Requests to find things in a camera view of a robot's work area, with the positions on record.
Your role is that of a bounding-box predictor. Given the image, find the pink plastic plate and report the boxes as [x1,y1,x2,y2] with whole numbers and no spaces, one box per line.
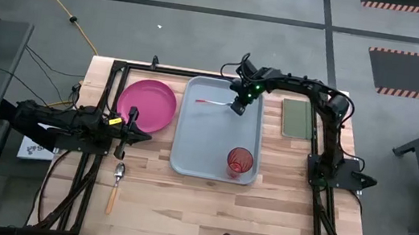
[113,75,181,137]

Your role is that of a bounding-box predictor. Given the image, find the fork with red handle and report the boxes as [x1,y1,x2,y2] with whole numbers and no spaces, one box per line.
[195,97,233,108]

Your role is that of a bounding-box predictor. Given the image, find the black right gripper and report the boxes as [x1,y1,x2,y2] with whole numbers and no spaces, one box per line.
[227,73,266,119]

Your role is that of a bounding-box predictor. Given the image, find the gray plastic tray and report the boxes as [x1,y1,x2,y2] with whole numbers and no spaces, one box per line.
[167,72,270,188]

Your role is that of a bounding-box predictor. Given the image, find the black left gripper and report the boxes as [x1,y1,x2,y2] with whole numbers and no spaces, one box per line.
[98,102,156,164]

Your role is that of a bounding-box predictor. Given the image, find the black cable sleeve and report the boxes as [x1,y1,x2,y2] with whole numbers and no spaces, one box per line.
[0,99,63,154]

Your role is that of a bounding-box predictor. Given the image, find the orange faceted plastic cup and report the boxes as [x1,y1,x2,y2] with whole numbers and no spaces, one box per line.
[224,145,257,181]

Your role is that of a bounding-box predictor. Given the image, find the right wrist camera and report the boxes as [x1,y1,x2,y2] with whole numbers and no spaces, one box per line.
[237,58,261,80]

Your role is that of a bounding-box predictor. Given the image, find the spoon with orange handle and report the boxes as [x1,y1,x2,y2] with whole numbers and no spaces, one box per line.
[105,160,127,217]

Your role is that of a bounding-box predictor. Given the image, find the black aluminium table frame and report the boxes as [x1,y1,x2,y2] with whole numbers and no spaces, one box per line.
[26,42,391,235]

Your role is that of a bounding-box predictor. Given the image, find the white booklet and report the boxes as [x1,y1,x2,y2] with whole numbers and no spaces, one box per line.
[16,131,58,163]

